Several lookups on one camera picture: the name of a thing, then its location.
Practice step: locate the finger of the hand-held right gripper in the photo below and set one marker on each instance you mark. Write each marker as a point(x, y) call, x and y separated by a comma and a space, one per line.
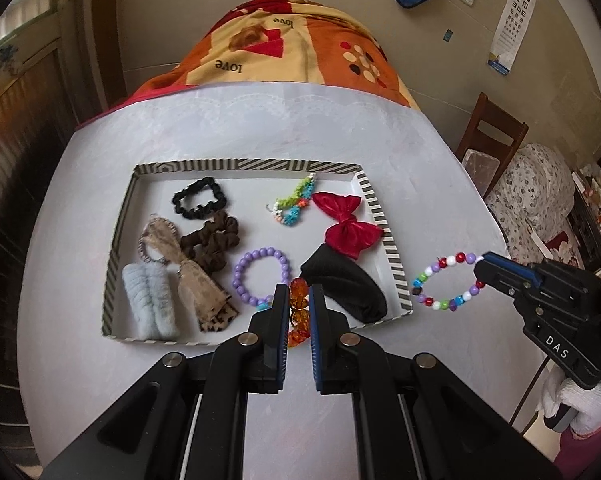
point(505, 272)

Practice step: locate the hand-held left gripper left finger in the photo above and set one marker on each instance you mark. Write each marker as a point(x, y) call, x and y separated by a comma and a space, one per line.
point(282, 321)

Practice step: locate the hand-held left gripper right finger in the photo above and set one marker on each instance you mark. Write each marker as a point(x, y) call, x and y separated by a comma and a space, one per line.
point(314, 331)

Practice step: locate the leopard print hair bow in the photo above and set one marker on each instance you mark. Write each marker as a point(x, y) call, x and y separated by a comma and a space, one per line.
point(195, 285)

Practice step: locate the red satin bow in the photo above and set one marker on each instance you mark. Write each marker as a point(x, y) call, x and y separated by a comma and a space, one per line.
point(348, 235)

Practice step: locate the brown scrunchie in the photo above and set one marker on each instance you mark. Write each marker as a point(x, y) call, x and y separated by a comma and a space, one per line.
point(205, 245)

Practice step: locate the striped cardboard box tray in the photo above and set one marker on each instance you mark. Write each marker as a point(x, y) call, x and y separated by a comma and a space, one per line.
point(255, 195)

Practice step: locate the person's right forearm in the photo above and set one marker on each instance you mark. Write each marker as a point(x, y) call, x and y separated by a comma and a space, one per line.
point(587, 455)

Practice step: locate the person's right hand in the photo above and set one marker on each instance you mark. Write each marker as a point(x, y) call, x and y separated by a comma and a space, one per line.
point(592, 407)

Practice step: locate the black fabric pouch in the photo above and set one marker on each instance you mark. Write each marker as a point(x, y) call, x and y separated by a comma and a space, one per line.
point(345, 280)

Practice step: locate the floral sofa cover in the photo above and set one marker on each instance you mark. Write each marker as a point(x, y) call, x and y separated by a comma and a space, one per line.
point(530, 185)

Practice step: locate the light blue fluffy hair clip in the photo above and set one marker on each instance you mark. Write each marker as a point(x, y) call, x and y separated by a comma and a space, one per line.
point(150, 300)

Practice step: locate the wooden chair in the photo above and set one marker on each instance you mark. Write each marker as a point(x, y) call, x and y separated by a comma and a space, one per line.
point(490, 125)

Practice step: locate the black scrunchie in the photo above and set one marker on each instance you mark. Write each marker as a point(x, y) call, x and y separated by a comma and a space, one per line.
point(180, 205)

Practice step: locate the white lace tablecloth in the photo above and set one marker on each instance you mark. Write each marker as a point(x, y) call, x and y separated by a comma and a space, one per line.
point(80, 210)

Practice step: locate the orange printed blanket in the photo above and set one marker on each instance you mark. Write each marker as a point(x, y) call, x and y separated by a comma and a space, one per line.
point(320, 50)

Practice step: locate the white wall chart poster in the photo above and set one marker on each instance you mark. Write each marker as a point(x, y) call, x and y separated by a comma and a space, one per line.
point(515, 20)

